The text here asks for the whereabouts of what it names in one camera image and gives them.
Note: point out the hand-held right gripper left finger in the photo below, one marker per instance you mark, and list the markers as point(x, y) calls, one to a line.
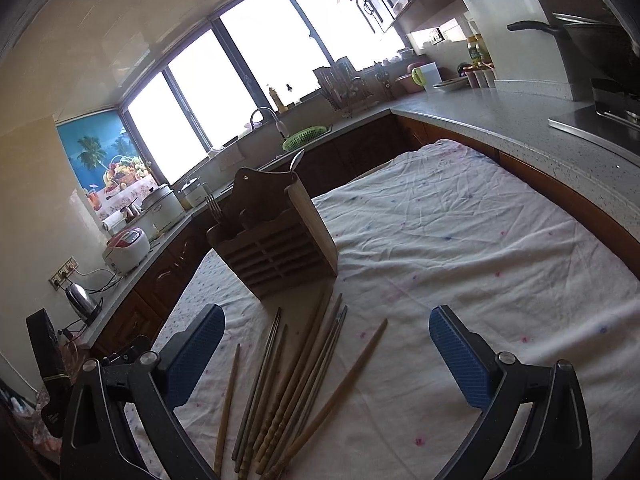
point(195, 355)

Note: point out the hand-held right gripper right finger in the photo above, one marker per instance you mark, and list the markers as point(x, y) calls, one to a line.
point(460, 355)

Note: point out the pile of chopsticks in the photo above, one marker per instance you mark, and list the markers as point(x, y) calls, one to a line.
point(295, 385)

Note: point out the brown wooden utensil holder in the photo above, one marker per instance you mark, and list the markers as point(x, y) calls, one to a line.
point(280, 255)

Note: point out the brown wooden base cabinets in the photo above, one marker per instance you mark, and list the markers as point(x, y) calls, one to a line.
point(165, 270)

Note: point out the white floral tablecloth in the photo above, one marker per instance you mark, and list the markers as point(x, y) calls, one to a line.
point(450, 240)

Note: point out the red and white rice cooker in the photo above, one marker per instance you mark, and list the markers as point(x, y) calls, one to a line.
point(125, 250)

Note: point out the steel electric kettle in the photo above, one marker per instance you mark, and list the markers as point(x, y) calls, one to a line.
point(80, 302)

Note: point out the metal fork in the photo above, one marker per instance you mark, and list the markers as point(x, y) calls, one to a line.
point(212, 205)

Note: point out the black upright box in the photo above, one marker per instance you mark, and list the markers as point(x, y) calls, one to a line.
point(42, 350)

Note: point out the paper towel roll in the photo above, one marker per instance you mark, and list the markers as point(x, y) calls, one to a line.
point(115, 220)

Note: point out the metal spoon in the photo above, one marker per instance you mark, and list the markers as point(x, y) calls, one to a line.
point(298, 158)

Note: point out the green plastic basket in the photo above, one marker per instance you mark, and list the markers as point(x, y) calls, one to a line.
point(305, 137)

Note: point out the grey kitchen countertop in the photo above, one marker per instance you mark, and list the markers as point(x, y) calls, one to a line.
point(475, 110)

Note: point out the curved metal faucet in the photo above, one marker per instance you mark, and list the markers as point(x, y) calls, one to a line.
point(262, 109)

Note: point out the yellow dish soap bottle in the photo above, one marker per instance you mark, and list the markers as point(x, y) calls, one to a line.
point(274, 100)

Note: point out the white plate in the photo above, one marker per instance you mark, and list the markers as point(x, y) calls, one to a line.
point(450, 85)

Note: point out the white condiment jar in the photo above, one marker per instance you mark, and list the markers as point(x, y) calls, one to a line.
point(491, 77)
point(483, 78)
point(474, 79)

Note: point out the pink plastic basin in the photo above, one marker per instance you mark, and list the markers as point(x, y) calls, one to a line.
point(406, 82)

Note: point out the steel gas stove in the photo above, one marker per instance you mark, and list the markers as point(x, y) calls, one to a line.
point(600, 115)

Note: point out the white pitcher green lid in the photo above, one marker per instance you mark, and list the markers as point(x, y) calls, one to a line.
point(430, 77)

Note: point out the metal dish rack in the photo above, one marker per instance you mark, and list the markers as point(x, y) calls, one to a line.
point(340, 90)

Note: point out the kitchen window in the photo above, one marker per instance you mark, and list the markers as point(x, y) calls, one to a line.
point(240, 60)

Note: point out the cooking oil bottle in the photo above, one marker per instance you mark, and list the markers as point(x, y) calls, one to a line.
point(476, 50)

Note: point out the black wok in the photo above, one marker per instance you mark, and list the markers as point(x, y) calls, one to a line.
point(590, 45)

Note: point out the wall power socket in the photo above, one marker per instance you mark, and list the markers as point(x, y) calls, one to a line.
point(62, 272)

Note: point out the tropical beach wall poster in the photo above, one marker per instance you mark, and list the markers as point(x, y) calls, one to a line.
point(90, 150)

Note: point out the wall switch plate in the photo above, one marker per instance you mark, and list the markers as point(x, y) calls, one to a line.
point(437, 35)

